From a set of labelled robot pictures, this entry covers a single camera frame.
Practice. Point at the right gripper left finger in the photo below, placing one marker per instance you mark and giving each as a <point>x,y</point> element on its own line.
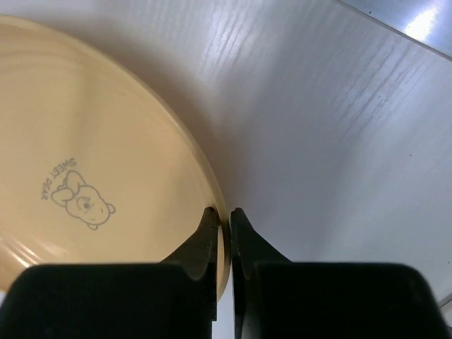
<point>175,298</point>

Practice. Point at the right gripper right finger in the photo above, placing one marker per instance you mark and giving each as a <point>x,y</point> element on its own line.
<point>275,297</point>

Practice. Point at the tan plate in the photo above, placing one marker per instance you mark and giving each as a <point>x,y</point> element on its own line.
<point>95,168</point>

